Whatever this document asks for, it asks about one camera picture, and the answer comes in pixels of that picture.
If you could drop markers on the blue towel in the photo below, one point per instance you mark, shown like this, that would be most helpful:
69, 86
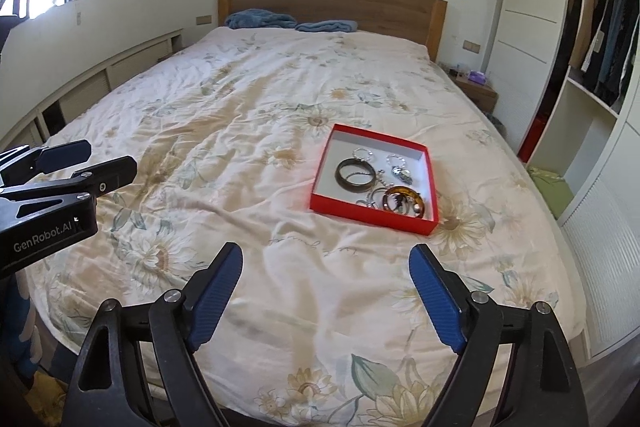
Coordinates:
255, 19
327, 27

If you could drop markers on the low white slatted cabinet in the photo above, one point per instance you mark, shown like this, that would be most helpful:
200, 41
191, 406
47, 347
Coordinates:
125, 67

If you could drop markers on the wall outlet plate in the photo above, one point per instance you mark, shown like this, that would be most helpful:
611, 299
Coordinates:
472, 46
204, 19

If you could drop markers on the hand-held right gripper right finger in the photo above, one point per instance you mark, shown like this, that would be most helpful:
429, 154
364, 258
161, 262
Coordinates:
435, 302

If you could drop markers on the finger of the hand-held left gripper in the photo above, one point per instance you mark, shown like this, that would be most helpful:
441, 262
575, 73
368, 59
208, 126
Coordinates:
65, 154
115, 172

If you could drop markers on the green cushion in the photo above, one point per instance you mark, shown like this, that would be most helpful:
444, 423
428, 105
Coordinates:
552, 192

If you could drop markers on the person's left hand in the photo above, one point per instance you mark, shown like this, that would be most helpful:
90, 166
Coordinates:
15, 322

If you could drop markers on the wooden headboard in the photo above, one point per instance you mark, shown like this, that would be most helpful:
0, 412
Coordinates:
330, 2

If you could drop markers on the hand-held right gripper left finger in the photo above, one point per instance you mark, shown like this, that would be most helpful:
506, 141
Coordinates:
220, 292

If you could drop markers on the hanging clothes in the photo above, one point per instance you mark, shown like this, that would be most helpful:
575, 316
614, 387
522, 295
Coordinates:
607, 37

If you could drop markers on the silver metal wristwatch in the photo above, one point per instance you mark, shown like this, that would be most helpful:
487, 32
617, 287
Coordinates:
367, 203

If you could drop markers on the red jewelry box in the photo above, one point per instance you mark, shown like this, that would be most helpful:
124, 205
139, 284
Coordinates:
335, 197

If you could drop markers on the white wardrobe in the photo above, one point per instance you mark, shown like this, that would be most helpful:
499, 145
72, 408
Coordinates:
535, 7

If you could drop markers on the amber bangle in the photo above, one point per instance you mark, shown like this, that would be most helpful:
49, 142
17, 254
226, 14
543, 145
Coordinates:
400, 192

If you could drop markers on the dark brown bangle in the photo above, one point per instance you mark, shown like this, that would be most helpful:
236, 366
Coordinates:
342, 181

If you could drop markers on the wooden nightstand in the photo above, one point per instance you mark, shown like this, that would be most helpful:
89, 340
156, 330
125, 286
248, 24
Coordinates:
477, 94

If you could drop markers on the purple tissue pack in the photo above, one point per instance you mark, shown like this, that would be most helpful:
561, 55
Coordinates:
476, 78

